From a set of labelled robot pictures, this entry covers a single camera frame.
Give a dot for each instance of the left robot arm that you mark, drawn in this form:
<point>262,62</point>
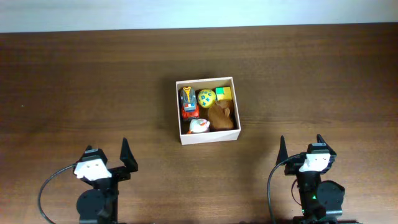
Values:
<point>99,205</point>

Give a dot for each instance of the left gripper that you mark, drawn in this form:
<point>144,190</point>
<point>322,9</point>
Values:
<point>127,157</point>

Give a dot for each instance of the brown plush toy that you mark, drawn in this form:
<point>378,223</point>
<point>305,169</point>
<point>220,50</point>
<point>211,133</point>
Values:
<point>220,115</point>

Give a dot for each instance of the pink duck figurine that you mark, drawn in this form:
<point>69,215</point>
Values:
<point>198,126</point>

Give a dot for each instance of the red toy fire truck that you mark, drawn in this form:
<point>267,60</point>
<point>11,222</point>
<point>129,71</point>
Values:
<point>189,104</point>

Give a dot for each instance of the yellow letter ball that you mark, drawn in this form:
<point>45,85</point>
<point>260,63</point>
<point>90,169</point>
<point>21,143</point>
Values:
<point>206,98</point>

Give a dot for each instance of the white cardboard box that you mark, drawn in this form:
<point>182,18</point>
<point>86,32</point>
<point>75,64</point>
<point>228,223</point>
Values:
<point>212,136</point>

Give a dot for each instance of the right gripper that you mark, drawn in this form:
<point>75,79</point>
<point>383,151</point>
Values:
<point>293,167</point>

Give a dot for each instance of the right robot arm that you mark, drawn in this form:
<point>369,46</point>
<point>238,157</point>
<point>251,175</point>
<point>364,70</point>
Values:
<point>321,201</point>

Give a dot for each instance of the multicoloured puzzle cube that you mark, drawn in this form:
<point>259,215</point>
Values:
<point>223,93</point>

